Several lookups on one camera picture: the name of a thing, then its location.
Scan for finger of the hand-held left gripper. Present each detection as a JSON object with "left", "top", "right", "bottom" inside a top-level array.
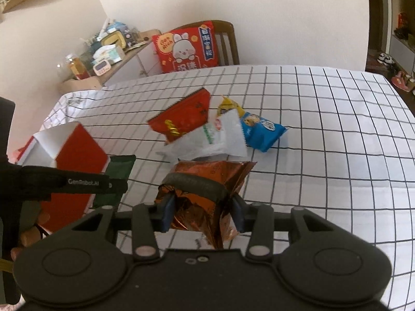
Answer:
[{"left": 108, "top": 179, "right": 129, "bottom": 198}]

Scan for green snack packet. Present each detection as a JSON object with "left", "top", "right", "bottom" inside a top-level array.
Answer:
[{"left": 93, "top": 155, "right": 137, "bottom": 208}]

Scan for white snack packet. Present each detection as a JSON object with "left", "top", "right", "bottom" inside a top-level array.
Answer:
[{"left": 156, "top": 108, "right": 249, "bottom": 163}]

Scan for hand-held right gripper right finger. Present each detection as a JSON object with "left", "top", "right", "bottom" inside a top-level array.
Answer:
[{"left": 231, "top": 194, "right": 333, "bottom": 263}]

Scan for white and green box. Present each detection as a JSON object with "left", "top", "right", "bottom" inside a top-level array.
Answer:
[{"left": 92, "top": 45, "right": 126, "bottom": 66}]

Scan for cardboard box with clutter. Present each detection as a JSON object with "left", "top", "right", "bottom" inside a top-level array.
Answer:
[{"left": 58, "top": 30, "right": 163, "bottom": 95}]

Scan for red snack packet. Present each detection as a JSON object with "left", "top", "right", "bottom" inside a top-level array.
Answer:
[{"left": 147, "top": 87, "right": 212, "bottom": 142}]

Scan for red cardboard box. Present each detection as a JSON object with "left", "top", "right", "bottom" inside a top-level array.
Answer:
[{"left": 16, "top": 121, "right": 109, "bottom": 234}]

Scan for red rabbit print bag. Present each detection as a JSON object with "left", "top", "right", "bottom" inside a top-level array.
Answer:
[{"left": 152, "top": 21, "right": 220, "bottom": 74}]

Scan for brown door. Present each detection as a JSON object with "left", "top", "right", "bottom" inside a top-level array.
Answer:
[{"left": 365, "top": 0, "right": 395, "bottom": 72}]

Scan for yellow snack packet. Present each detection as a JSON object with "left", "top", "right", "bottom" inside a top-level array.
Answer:
[{"left": 217, "top": 95, "right": 244, "bottom": 118}]

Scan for person's left hand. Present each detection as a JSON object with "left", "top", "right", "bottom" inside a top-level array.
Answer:
[{"left": 11, "top": 212, "right": 51, "bottom": 262}]

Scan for glass jar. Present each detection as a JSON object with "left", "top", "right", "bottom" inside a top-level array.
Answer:
[{"left": 56, "top": 53, "right": 92, "bottom": 81}]

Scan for orange drink bottle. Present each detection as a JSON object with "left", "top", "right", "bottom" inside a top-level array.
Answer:
[{"left": 69, "top": 57, "right": 90, "bottom": 80}]

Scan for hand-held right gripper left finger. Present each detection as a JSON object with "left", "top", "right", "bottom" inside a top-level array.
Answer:
[{"left": 73, "top": 190, "right": 177, "bottom": 261}]

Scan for blue snack packet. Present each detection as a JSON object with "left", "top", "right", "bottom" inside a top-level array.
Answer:
[{"left": 240, "top": 112, "right": 288, "bottom": 153}]

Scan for pink slippers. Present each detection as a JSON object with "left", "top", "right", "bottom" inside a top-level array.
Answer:
[{"left": 391, "top": 70, "right": 415, "bottom": 92}]

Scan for copper foil snack packet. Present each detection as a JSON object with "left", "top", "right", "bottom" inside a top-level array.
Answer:
[{"left": 155, "top": 160, "right": 259, "bottom": 251}]

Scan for wooden chair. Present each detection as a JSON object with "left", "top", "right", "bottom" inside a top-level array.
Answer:
[{"left": 169, "top": 20, "right": 241, "bottom": 67}]

